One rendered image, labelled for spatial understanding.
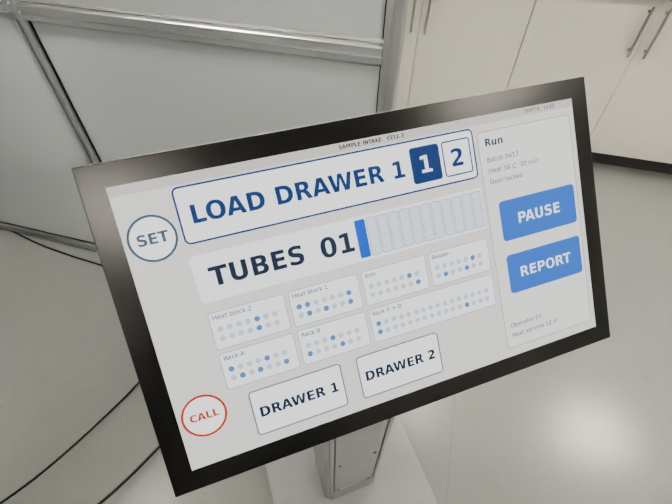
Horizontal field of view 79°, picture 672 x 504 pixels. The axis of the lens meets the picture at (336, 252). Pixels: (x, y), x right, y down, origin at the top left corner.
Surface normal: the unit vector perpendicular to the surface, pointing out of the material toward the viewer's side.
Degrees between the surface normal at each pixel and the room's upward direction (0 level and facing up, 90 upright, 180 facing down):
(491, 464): 0
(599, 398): 0
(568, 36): 90
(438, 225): 50
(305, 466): 5
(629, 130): 90
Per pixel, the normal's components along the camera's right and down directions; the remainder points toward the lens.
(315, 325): 0.26, 0.11
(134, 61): -0.26, 0.72
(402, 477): 0.09, -0.68
